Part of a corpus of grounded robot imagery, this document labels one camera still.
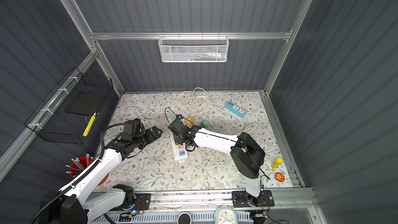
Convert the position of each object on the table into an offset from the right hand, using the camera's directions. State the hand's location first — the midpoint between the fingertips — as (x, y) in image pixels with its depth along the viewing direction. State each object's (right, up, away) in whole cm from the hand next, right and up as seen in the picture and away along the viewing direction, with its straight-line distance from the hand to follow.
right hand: (180, 135), depth 86 cm
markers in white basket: (+15, +46, +6) cm, 49 cm away
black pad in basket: (-45, +18, -12) cm, 50 cm away
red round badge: (+53, -21, -5) cm, 57 cm away
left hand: (-12, 0, -4) cm, 12 cm away
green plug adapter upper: (+14, +5, +13) cm, 20 cm away
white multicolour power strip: (0, -10, +1) cm, 10 cm away
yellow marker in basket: (-39, +8, -17) cm, 43 cm away
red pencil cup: (-46, -11, -13) cm, 49 cm away
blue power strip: (+35, +14, +22) cm, 44 cm away
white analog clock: (+23, -32, -18) cm, 44 cm away
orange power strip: (+6, +9, -11) cm, 15 cm away
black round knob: (+4, -32, -20) cm, 38 cm away
